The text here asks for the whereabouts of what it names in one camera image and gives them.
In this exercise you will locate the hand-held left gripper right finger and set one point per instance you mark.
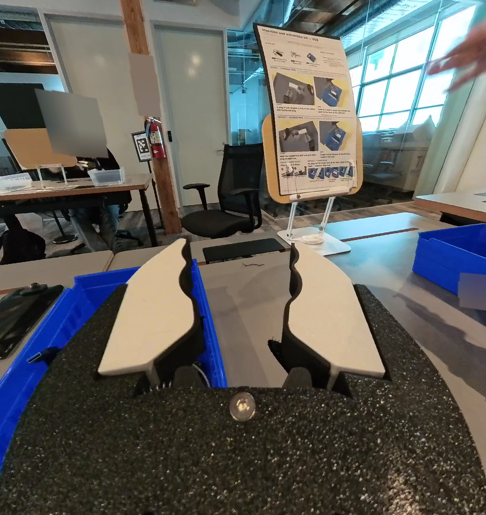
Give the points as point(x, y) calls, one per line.
point(327, 322)

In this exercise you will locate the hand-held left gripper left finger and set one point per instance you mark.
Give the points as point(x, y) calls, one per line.
point(154, 314)

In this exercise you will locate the blue plastic bin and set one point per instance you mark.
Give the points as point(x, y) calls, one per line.
point(440, 261)
point(21, 386)

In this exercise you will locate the person's right hand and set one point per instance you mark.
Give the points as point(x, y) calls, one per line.
point(480, 52)

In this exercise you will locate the black flat pad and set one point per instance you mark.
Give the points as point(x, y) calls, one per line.
point(243, 249)

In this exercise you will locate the black office chair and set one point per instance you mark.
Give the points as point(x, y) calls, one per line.
point(218, 221)

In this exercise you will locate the black pouch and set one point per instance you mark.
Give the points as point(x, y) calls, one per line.
point(13, 318)

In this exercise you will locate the clear plastic bin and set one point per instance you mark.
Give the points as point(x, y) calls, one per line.
point(106, 177)

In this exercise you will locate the wooden desk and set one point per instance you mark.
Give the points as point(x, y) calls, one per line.
point(78, 189)

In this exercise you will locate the black backpack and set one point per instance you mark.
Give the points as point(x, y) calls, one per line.
point(13, 249)

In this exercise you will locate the black-white tag sign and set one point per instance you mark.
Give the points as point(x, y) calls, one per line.
point(141, 147)

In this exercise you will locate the wood-edged grey desk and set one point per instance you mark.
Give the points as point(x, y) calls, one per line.
point(448, 201)

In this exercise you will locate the red fire extinguisher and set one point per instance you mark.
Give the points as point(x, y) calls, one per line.
point(157, 143)

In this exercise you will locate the printed moving box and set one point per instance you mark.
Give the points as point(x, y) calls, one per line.
point(415, 169)

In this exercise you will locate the clear plastic tray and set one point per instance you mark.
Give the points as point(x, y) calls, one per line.
point(7, 182)

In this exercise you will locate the wooden board acrylic stand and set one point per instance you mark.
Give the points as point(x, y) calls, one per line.
point(23, 149)

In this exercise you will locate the white door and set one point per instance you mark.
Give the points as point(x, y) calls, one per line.
point(194, 100)

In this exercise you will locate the black monitor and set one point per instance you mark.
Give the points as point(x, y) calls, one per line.
point(9, 104)

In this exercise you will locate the grid window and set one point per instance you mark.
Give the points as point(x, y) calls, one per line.
point(403, 60)

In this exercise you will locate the wooden post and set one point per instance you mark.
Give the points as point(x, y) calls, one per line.
point(166, 193)

